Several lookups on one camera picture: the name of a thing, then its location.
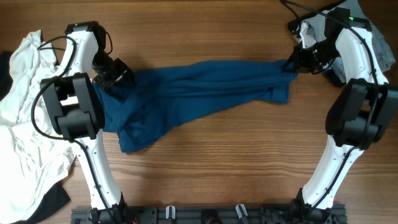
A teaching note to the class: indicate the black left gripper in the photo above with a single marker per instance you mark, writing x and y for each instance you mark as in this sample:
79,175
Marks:
124,71

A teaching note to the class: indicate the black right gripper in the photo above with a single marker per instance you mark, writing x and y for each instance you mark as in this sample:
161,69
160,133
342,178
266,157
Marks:
298,63

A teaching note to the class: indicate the blue t-shirt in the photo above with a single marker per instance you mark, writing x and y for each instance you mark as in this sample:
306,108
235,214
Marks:
159,99

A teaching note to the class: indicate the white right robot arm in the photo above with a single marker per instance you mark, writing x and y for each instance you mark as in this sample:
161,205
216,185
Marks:
363,110

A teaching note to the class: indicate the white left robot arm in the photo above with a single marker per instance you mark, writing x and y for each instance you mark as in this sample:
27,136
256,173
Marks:
76,113

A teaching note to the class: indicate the folded black garment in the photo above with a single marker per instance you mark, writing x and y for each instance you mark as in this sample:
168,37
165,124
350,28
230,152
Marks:
333,69

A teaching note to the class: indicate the folded light blue jeans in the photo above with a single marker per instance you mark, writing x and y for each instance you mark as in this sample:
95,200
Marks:
382,50

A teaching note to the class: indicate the black garment under pile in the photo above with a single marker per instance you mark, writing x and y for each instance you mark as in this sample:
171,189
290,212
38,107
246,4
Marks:
56,198

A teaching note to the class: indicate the white t-shirt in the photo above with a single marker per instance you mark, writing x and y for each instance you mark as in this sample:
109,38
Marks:
30,163

